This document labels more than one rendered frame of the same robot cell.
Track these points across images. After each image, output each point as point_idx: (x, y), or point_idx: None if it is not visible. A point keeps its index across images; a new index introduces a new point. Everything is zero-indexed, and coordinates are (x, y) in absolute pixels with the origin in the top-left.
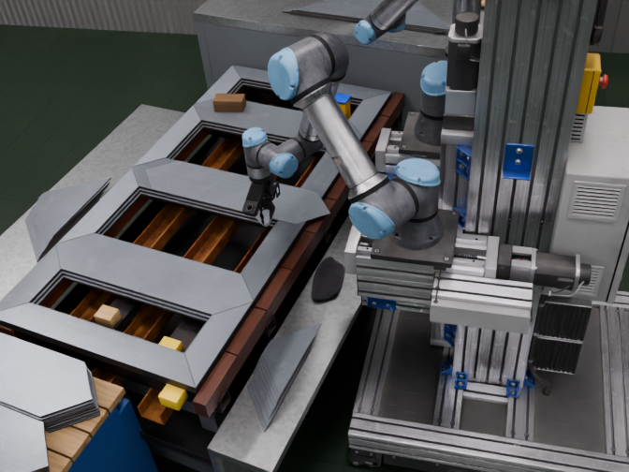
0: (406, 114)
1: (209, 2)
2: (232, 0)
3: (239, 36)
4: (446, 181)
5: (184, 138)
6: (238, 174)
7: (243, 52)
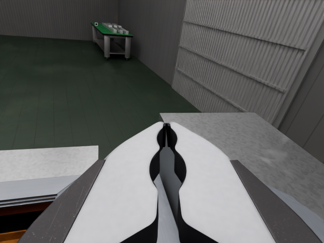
0: None
1: (180, 114)
2: (195, 123)
3: (169, 151)
4: None
5: (19, 198)
6: None
7: (167, 166)
